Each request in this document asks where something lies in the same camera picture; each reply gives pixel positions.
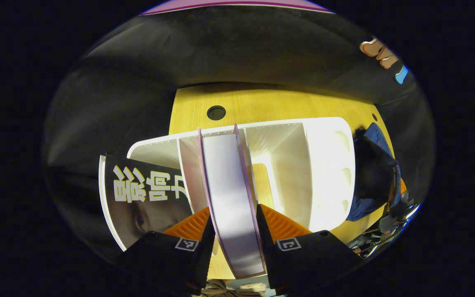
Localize white plastic bookshelf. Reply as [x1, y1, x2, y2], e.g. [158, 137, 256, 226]
[127, 117, 356, 233]

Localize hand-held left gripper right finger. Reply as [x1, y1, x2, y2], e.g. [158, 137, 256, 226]
[256, 203, 364, 294]

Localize black backdrop cloth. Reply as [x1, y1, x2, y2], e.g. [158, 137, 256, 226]
[44, 0, 436, 264]

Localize dark portrait cover book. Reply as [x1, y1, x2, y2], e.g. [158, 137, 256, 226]
[99, 155, 195, 251]

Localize pink cover book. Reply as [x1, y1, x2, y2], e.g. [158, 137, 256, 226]
[198, 124, 268, 279]

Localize blue schoolbag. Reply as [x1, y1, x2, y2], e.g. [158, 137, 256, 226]
[347, 123, 403, 222]

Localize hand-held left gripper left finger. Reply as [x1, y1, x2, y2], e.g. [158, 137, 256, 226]
[114, 206, 215, 295]

